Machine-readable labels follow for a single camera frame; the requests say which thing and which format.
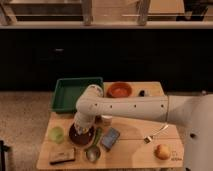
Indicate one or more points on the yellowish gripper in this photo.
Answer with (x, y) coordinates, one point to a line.
(81, 130)

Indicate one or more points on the white cup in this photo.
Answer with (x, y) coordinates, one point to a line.
(106, 120)

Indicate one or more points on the purple bowl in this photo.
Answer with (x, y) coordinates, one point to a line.
(82, 139)

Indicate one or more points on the metal spoon green handle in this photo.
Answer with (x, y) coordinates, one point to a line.
(93, 152)

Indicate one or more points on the blue sponge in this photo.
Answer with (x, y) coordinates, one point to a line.
(109, 139)

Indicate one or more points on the small green cup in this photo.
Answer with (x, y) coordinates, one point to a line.
(56, 135)

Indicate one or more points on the orange fruit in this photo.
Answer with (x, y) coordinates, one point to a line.
(163, 152)

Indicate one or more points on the wooden block brush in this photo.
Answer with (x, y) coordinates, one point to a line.
(61, 156)

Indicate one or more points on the green plastic tray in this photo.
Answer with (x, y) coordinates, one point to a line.
(68, 90)

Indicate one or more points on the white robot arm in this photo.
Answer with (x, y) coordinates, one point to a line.
(193, 112)

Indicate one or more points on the wooden folding table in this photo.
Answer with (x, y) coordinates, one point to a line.
(129, 152)

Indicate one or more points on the silver fork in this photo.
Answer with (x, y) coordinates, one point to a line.
(150, 138)

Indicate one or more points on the orange bowl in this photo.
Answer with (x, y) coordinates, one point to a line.
(119, 90)

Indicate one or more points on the black dish brush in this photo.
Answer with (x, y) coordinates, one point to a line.
(142, 93)

